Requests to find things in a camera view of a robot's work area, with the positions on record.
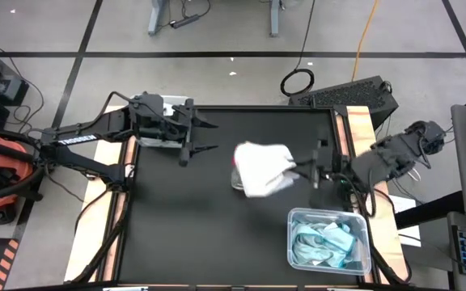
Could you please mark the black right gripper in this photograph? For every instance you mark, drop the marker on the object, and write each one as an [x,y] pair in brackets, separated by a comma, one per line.
[334,167]

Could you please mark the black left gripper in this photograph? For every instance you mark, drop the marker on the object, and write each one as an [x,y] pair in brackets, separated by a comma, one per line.
[152,117]

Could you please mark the white waffle microfiber towel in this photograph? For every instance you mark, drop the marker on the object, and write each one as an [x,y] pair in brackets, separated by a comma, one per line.
[263,167]
[154,142]

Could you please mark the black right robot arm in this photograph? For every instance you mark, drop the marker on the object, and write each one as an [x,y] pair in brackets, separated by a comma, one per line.
[395,155]

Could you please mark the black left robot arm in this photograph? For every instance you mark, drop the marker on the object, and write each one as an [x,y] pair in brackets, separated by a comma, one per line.
[79,139]

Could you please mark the clear plastic bin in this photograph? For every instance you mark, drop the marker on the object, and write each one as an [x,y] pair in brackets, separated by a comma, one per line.
[361,250]
[176,98]

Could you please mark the glass jar with pink lid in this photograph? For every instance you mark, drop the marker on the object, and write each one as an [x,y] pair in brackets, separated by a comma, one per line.
[236,184]

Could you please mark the wooden side board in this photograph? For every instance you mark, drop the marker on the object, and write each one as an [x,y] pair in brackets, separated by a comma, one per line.
[360,125]
[95,226]

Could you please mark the black perforated computer tower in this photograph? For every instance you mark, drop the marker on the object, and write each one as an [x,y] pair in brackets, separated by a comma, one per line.
[346,97]

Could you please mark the black power strip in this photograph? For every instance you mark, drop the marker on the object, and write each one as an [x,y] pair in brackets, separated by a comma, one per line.
[184,21]

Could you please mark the white paper sheet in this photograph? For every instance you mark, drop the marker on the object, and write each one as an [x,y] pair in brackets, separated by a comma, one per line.
[407,238]

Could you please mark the grey leg wooden desk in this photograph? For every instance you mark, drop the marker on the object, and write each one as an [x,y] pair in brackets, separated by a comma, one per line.
[156,16]

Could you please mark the orange striped floor mat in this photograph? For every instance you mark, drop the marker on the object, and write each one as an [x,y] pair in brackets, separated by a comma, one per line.
[4,262]

